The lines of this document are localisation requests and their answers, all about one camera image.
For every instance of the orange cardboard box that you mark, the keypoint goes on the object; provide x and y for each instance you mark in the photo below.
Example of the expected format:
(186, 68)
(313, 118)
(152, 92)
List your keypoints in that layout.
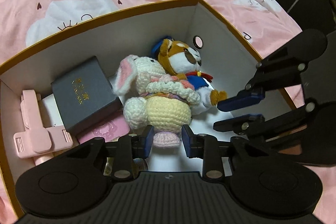
(226, 55)

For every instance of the dark navy gift box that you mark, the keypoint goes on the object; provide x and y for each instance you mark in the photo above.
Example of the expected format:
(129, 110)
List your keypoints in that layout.
(84, 96)

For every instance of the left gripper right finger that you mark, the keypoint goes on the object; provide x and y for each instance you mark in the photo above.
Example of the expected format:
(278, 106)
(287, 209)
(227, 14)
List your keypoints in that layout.
(205, 147)

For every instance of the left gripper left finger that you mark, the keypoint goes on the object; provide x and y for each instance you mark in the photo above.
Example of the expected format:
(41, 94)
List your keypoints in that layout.
(131, 152)

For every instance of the pink card wallet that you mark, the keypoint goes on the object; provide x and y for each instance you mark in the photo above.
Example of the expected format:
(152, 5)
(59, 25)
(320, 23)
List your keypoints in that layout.
(110, 129)

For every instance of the white crochet bunny doll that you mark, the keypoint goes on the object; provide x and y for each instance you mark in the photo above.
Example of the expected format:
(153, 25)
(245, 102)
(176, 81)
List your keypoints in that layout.
(162, 101)

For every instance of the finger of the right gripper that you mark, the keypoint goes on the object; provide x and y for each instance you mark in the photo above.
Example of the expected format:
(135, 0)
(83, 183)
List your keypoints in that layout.
(243, 99)
(238, 124)

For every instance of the white small box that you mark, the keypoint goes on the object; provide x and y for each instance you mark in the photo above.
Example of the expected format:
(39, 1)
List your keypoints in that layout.
(49, 112)

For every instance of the pink phone holder stick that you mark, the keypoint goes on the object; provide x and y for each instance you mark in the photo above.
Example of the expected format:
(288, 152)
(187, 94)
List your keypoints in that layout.
(37, 141)

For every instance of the brown sailor bear plush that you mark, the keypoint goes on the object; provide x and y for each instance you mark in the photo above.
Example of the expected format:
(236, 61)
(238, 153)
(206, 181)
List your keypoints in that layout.
(180, 59)

